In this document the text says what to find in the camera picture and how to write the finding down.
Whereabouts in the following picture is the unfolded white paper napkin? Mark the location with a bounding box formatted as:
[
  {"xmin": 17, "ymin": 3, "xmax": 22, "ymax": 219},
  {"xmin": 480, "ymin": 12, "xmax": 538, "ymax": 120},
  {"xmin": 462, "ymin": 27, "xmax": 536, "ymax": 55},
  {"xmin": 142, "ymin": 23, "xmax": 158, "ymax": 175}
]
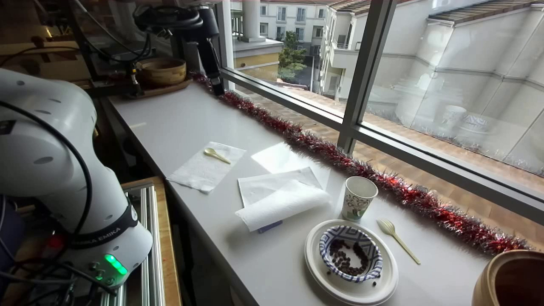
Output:
[{"xmin": 167, "ymin": 142, "xmax": 247, "ymax": 195}]

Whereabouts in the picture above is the folded white paper napkin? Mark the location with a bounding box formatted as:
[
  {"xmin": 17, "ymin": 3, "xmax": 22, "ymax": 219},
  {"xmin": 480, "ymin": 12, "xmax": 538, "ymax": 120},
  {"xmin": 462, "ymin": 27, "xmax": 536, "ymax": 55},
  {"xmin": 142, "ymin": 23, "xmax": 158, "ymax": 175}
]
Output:
[{"xmin": 235, "ymin": 167, "xmax": 332, "ymax": 232}]

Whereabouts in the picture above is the wooden bowl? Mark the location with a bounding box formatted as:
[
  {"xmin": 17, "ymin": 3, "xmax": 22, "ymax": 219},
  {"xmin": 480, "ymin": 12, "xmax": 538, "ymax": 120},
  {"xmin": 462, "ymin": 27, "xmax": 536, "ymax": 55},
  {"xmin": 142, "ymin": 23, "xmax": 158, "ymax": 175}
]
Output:
[{"xmin": 137, "ymin": 57, "xmax": 187, "ymax": 88}]

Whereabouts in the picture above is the wooden tray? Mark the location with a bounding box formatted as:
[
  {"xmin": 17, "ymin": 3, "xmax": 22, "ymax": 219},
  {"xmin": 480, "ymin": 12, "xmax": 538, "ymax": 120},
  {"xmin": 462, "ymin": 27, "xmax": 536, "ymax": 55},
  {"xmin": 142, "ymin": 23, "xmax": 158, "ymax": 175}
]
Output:
[{"xmin": 127, "ymin": 78, "xmax": 193, "ymax": 100}]

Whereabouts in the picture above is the pale plastic spoon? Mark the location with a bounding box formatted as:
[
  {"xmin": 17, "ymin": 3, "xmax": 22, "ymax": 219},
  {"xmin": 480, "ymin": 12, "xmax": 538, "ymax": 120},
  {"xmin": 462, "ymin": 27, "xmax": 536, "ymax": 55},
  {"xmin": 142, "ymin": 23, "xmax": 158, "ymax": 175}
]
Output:
[{"xmin": 204, "ymin": 147, "xmax": 232, "ymax": 165}]

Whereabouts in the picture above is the window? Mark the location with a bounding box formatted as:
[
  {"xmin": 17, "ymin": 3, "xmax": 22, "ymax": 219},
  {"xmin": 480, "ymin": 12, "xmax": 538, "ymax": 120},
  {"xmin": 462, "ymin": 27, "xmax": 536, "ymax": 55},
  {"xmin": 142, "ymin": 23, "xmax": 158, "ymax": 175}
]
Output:
[{"xmin": 215, "ymin": 0, "xmax": 544, "ymax": 227}]

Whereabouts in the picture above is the red and silver tinsel garland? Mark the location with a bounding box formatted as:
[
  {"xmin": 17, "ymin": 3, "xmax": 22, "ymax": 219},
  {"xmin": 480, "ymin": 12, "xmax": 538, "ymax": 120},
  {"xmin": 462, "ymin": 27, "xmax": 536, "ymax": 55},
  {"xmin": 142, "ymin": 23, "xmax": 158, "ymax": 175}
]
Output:
[{"xmin": 190, "ymin": 71, "xmax": 533, "ymax": 256}]

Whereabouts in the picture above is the small blue flat object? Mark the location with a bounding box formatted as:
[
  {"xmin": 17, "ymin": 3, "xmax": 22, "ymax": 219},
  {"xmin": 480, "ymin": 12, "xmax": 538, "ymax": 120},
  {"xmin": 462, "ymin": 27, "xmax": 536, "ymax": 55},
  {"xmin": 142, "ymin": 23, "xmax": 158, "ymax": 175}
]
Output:
[{"xmin": 258, "ymin": 220, "xmax": 283, "ymax": 234}]

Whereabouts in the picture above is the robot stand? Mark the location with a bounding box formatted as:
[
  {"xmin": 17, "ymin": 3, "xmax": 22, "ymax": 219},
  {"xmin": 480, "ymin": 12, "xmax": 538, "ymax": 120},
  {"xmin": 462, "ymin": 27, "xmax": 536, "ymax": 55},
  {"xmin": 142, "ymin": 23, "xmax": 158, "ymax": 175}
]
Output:
[{"xmin": 99, "ymin": 176, "xmax": 182, "ymax": 306}]

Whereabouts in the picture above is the patterned paper cup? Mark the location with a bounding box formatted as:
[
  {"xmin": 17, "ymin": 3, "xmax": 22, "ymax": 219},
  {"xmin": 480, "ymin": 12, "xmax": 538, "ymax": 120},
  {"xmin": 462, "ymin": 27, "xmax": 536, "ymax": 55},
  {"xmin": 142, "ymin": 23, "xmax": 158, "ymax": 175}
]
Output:
[{"xmin": 341, "ymin": 176, "xmax": 379, "ymax": 222}]

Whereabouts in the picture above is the blue patterned paper bowl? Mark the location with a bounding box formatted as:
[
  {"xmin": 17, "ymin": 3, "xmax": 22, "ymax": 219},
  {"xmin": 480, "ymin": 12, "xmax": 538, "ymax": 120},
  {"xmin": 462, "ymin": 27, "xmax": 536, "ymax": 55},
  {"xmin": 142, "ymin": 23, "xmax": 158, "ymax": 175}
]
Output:
[{"xmin": 319, "ymin": 225, "xmax": 383, "ymax": 283}]

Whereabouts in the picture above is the heap of coffee beans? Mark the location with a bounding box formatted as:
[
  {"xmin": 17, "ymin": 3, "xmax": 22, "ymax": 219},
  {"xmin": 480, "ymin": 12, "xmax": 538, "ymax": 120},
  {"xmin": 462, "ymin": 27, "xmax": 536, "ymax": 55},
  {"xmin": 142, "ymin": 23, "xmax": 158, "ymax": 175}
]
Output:
[{"xmin": 329, "ymin": 238, "xmax": 370, "ymax": 276}]

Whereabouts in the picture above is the pale plastic fork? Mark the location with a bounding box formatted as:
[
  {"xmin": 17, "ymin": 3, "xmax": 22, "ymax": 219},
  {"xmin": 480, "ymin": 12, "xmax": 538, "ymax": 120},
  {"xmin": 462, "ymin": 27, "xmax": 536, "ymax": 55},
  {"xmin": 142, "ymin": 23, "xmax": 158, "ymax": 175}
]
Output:
[{"xmin": 377, "ymin": 218, "xmax": 421, "ymax": 265}]

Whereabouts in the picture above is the white paper plate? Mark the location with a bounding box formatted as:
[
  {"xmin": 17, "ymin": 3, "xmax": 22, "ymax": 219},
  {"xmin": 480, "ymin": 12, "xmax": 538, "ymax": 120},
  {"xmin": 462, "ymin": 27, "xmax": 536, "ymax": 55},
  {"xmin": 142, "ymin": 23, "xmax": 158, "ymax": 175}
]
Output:
[{"xmin": 304, "ymin": 219, "xmax": 400, "ymax": 306}]

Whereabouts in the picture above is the round wooden pot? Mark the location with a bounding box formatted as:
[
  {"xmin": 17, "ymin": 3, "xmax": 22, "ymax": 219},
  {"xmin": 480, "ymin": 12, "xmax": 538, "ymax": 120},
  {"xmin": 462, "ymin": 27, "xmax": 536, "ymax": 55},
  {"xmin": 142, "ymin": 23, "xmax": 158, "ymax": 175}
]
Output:
[{"xmin": 471, "ymin": 249, "xmax": 544, "ymax": 306}]

